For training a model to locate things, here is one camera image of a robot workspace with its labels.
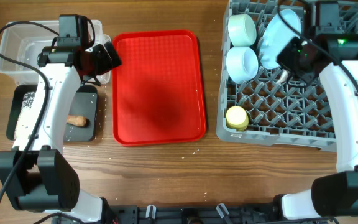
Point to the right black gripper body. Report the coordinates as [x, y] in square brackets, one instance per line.
[289, 56]

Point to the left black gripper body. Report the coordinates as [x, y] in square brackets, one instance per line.
[100, 62]

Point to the white plastic spoon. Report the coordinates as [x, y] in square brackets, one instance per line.
[283, 78]

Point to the light blue plate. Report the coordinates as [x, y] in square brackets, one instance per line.
[276, 37]

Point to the light blue rice bowl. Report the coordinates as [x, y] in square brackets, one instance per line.
[242, 64]

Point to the orange carrot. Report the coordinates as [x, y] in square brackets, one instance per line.
[77, 120]

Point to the light green bowl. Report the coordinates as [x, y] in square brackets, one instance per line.
[242, 30]

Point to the white rice pile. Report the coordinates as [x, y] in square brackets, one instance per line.
[25, 118]

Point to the yellow plastic cup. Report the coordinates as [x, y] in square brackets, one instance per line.
[237, 118]

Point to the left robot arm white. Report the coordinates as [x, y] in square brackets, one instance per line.
[34, 174]

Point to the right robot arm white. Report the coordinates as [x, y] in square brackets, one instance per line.
[324, 51]

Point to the black waste tray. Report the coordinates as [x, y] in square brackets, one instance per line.
[85, 103]

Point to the grey dishwasher rack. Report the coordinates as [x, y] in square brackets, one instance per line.
[278, 113]

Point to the clear plastic waste bin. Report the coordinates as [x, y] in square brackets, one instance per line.
[24, 42]

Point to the red serving tray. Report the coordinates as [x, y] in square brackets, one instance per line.
[157, 91]

